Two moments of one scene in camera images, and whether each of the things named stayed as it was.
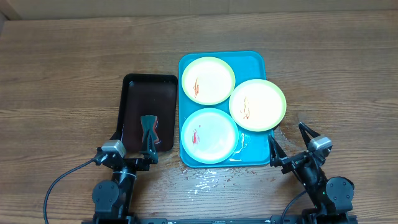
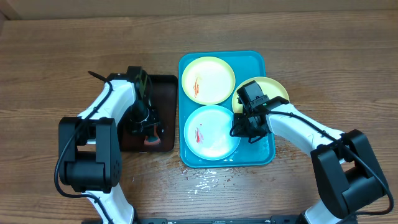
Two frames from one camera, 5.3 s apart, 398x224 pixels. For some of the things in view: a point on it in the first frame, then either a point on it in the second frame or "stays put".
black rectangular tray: (145, 94) stays put
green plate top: (208, 80) stays put
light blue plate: (209, 135) stays put
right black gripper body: (293, 161) -> (249, 129)
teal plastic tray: (209, 135) stays put
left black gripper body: (138, 165) -> (139, 117)
